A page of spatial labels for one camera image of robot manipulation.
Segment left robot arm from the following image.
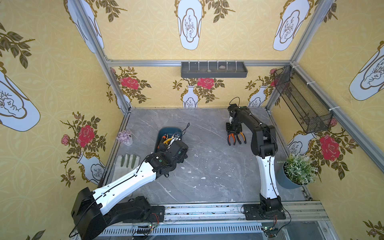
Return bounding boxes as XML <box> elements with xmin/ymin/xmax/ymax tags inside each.
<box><xmin>69</xmin><ymin>140</ymin><xmax>189</xmax><ymax>240</ymax></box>

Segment grey wall shelf tray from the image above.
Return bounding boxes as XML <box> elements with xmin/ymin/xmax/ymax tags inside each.
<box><xmin>181</xmin><ymin>61</ymin><xmax>249</xmax><ymax>79</ymax></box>

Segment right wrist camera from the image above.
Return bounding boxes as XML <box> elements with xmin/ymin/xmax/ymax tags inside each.
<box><xmin>228</xmin><ymin>104</ymin><xmax>239</xmax><ymax>123</ymax></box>

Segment white green work glove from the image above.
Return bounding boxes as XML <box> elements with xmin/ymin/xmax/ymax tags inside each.
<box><xmin>112</xmin><ymin>154</ymin><xmax>141</xmax><ymax>182</ymax></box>

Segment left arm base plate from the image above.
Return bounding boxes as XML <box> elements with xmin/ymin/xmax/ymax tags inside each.
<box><xmin>132</xmin><ymin>206</ymin><xmax>165</xmax><ymax>224</ymax></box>

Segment black wire mesh basket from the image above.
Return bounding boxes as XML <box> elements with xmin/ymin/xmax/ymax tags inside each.
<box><xmin>273</xmin><ymin>66</ymin><xmax>333</xmax><ymax>134</ymax></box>

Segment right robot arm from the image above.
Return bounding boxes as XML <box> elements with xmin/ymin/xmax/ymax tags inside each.
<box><xmin>226</xmin><ymin>104</ymin><xmax>286</xmax><ymax>220</ymax></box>

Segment pink flower pot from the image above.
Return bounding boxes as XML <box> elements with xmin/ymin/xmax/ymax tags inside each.
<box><xmin>116</xmin><ymin>130</ymin><xmax>133</xmax><ymax>146</ymax></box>

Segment aluminium front rail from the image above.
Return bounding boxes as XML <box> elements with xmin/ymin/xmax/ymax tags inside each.
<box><xmin>96</xmin><ymin>201</ymin><xmax>338</xmax><ymax>240</ymax></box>

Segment teal plastic storage box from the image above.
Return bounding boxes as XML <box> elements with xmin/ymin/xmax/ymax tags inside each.
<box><xmin>154</xmin><ymin>127</ymin><xmax>182</xmax><ymax>153</ymax></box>

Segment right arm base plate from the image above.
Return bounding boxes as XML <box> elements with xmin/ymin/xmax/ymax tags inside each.
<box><xmin>242</xmin><ymin>204</ymin><xmax>287</xmax><ymax>221</ymax></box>

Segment orange black pliers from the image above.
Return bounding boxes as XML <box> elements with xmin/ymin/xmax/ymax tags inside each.
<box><xmin>227</xmin><ymin>133</ymin><xmax>237</xmax><ymax>146</ymax></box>

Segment yellow black pliers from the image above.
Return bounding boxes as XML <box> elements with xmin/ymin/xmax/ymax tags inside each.
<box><xmin>237</xmin><ymin>132</ymin><xmax>247</xmax><ymax>145</ymax></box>

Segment green potted plant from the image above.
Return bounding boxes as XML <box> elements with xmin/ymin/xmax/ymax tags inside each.
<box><xmin>276</xmin><ymin>154</ymin><xmax>318</xmax><ymax>189</ymax></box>

